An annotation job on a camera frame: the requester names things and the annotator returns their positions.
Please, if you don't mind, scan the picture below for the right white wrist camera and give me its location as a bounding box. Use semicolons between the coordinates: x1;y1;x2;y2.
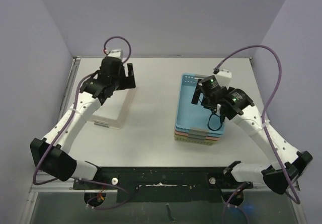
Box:
213;68;232;88

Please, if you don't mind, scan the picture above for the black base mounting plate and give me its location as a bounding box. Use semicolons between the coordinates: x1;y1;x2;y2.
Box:
73;167;240;203

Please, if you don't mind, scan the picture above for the aluminium rail frame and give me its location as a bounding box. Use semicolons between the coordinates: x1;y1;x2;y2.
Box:
29;56;81;194

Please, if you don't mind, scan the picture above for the white perforated plastic basket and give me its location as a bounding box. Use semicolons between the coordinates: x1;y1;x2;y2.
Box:
89;88;136;129

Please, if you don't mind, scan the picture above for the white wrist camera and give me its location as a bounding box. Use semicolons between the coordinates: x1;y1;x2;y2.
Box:
213;68;232;88
103;49;123;61

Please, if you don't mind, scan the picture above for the pink plastic basket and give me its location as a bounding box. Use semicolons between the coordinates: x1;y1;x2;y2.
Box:
174;131;219;140

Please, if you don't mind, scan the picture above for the green plastic basket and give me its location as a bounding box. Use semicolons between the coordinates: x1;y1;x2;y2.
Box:
174;134;219;145

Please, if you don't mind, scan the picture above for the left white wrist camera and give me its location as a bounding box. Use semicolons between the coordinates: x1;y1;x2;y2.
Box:
103;49;123;61

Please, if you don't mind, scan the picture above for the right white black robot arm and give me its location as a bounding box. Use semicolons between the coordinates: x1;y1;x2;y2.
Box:
192;75;313;195

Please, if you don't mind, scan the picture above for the blue perforated plastic basket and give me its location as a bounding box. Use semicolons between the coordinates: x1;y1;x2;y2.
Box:
175;73;225;137

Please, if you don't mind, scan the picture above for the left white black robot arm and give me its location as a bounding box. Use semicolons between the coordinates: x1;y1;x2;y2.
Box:
30;51;136;189

